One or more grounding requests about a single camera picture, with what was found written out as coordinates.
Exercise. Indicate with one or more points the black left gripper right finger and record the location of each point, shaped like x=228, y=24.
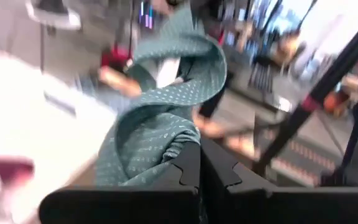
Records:
x=222, y=171

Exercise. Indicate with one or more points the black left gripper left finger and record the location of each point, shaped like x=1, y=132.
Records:
x=179, y=180

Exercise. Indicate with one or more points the green dotted shirt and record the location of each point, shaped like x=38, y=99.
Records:
x=172, y=93

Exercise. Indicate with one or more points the magenta garment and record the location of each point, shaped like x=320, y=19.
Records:
x=5, y=169

